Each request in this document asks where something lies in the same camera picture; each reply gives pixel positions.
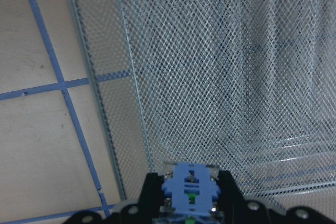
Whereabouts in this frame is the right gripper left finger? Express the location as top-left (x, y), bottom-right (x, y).
top-left (138, 173), bottom-right (166, 221)

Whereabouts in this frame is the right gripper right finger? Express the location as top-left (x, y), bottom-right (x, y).
top-left (217, 170), bottom-right (244, 216)

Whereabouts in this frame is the red emergency stop button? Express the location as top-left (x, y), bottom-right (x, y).
top-left (153, 162), bottom-right (225, 223)

